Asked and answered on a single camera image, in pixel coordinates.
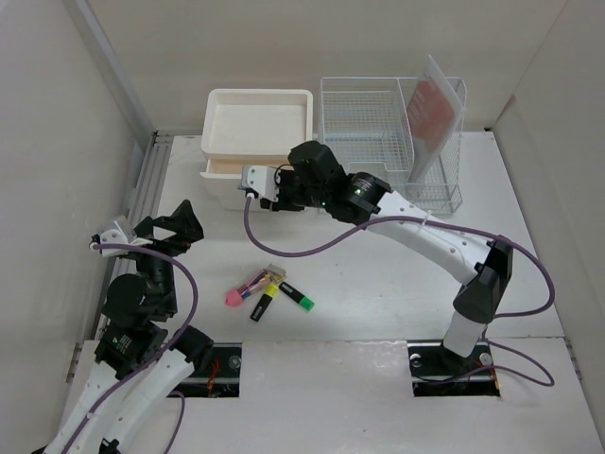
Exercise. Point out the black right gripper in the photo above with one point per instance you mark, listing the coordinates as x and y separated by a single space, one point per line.
281 204

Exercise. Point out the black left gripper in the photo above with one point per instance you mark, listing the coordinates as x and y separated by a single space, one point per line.
182 220

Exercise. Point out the white three-drawer storage box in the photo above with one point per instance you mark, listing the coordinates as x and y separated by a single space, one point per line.
247 127

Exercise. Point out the red booklet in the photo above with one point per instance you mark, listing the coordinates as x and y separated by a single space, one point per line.
433 113

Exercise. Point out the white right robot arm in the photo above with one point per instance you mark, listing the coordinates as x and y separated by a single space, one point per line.
481 265

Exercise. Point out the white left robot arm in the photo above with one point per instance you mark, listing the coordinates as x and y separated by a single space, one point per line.
137 362

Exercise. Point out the yellow cap black highlighter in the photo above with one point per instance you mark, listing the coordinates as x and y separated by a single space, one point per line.
264 302

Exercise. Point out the green cap black highlighter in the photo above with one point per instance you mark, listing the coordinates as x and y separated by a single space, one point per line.
296 296

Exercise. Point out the aluminium frame rail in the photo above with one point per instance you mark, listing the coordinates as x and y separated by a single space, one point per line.
149 158

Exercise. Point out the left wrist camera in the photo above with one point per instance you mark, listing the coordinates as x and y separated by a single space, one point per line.
111 239

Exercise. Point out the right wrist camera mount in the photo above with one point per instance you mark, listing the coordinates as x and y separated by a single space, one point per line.
261 180

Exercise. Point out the white wire mesh organizer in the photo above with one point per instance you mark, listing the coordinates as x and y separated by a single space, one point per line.
363 121

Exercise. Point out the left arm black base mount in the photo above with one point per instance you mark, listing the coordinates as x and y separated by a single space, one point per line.
221 377

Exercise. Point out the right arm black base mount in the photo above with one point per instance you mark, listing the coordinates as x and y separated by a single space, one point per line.
437 372

